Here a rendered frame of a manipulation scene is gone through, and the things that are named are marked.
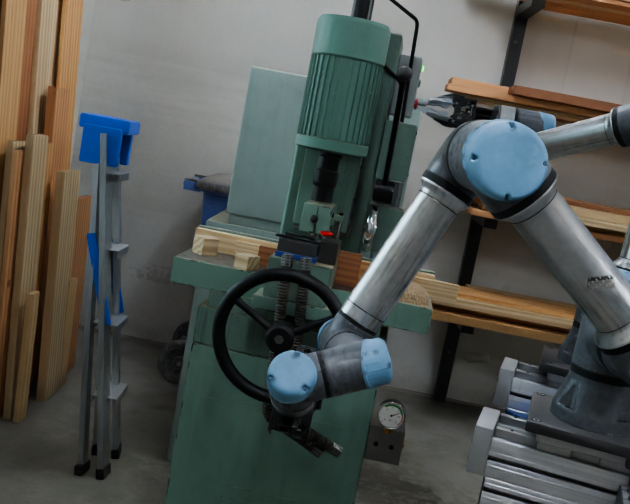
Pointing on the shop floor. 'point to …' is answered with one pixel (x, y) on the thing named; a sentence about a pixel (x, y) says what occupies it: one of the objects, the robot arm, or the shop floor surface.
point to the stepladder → (95, 125)
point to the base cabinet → (259, 442)
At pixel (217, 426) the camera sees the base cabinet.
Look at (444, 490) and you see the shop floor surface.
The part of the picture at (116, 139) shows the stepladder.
